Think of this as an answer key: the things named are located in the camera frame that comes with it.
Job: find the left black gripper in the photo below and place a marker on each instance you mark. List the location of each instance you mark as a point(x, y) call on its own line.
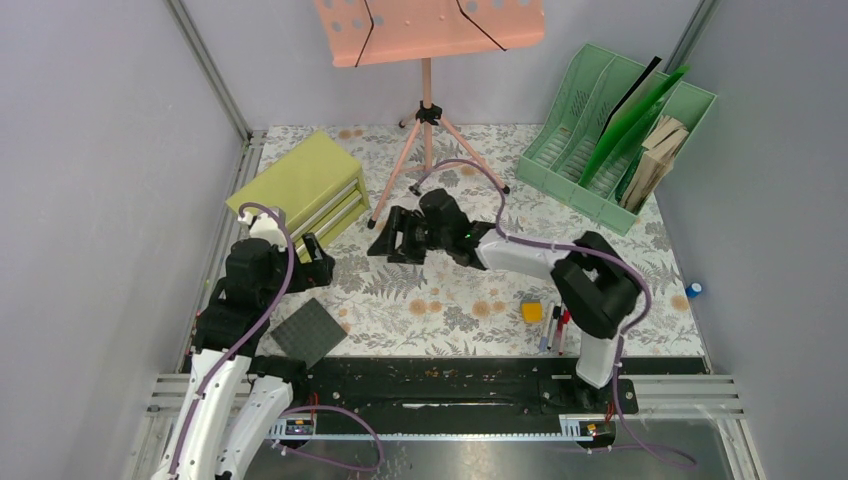
point(317, 272)

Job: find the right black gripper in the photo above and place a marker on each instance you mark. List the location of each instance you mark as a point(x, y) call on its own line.
point(404, 220)

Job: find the yellow-green drawer cabinet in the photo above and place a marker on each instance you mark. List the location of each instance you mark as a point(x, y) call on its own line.
point(318, 185)

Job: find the yellow eraser block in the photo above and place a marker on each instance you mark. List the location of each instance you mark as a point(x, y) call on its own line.
point(532, 311)

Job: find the green transparent folder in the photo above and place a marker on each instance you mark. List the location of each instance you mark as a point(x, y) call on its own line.
point(617, 130)

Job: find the purple puzzle book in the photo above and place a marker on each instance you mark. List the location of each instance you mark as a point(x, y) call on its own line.
point(661, 147)

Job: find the green puzzle book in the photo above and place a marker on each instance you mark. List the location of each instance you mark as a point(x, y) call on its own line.
point(627, 178)

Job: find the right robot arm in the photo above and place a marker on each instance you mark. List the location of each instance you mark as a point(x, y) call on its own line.
point(596, 288)

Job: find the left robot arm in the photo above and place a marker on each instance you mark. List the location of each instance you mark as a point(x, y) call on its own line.
point(208, 441)

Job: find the floral tablecloth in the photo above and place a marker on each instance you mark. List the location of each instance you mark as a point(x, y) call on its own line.
point(443, 309)

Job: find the dark grey studded plate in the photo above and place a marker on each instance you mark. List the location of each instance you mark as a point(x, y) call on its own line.
point(308, 334)

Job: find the black pen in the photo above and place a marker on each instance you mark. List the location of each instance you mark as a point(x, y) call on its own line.
point(555, 326)

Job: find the blue white marker pen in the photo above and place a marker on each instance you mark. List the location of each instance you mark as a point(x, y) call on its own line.
point(546, 326)

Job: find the green file organizer rack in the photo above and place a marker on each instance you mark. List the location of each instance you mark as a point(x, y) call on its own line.
point(591, 141)

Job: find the red marker pen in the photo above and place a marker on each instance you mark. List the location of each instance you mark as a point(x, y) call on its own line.
point(562, 336)

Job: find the pink music stand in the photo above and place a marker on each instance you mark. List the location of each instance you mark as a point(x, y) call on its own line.
point(363, 33)

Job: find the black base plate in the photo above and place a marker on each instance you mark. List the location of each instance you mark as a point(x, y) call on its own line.
point(448, 395)

